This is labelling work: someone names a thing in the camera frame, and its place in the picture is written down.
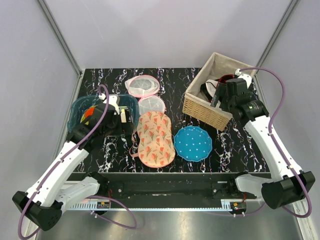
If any wicker basket with liner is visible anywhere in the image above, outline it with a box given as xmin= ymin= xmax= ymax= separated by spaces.
xmin=182 ymin=52 xmax=249 ymax=131

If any yellow polka dot plate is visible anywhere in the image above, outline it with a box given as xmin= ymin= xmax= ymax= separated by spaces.
xmin=80 ymin=105 xmax=96 ymax=123

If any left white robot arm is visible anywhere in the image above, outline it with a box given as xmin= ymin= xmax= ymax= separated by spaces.
xmin=12 ymin=102 xmax=135 ymax=231

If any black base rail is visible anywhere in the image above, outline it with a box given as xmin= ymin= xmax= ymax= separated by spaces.
xmin=67 ymin=171 xmax=273 ymax=210

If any orange plastic lid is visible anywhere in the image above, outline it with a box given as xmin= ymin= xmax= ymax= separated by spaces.
xmin=83 ymin=106 xmax=95 ymax=118

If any left aluminium frame post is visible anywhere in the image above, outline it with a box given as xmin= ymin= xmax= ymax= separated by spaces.
xmin=36 ymin=0 xmax=84 ymax=78

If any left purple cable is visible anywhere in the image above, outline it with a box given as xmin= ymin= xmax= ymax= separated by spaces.
xmin=17 ymin=84 xmax=138 ymax=240

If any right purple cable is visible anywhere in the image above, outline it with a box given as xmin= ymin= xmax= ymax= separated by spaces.
xmin=207 ymin=66 xmax=313 ymax=219

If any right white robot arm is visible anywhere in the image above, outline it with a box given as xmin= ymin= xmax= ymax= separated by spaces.
xmin=211 ymin=75 xmax=316 ymax=211

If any right aluminium frame post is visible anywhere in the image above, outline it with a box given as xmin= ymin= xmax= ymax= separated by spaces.
xmin=255 ymin=0 xmax=301 ymax=68

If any blue polka dot plate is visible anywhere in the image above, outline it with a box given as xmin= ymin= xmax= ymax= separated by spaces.
xmin=173 ymin=126 xmax=213 ymax=163

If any teal plastic bin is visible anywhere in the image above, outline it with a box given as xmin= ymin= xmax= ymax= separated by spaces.
xmin=67 ymin=94 xmax=140 ymax=133

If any white round mesh bra bag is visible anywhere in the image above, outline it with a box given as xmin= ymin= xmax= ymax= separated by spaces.
xmin=124 ymin=75 xmax=166 ymax=116

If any red and black bra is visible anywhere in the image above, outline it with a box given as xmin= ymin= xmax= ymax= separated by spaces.
xmin=217 ymin=74 xmax=236 ymax=84

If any aluminium frame post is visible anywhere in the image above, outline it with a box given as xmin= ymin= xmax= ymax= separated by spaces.
xmin=255 ymin=0 xmax=301 ymax=68
xmin=36 ymin=0 xmax=84 ymax=78

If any floral mesh laundry bag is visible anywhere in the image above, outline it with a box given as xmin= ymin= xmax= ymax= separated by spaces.
xmin=129 ymin=111 xmax=176 ymax=168

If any purple cable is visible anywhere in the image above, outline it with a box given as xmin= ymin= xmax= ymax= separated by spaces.
xmin=17 ymin=84 xmax=138 ymax=240
xmin=207 ymin=66 xmax=313 ymax=219

